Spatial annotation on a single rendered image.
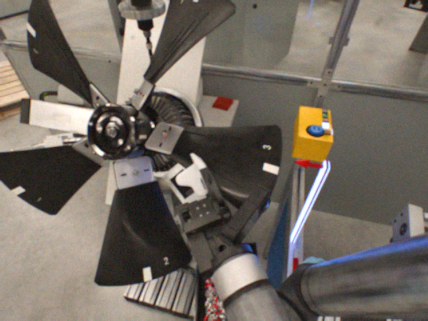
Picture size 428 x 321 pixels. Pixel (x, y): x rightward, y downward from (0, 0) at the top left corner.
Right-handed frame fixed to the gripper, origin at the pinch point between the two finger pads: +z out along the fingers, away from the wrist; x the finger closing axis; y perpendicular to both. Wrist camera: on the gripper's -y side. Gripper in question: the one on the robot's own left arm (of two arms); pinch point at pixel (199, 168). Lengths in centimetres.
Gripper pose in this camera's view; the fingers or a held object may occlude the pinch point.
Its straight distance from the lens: 52.9
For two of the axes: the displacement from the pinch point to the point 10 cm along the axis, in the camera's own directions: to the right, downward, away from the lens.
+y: -9.2, 3.5, -1.9
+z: -3.9, -6.7, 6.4
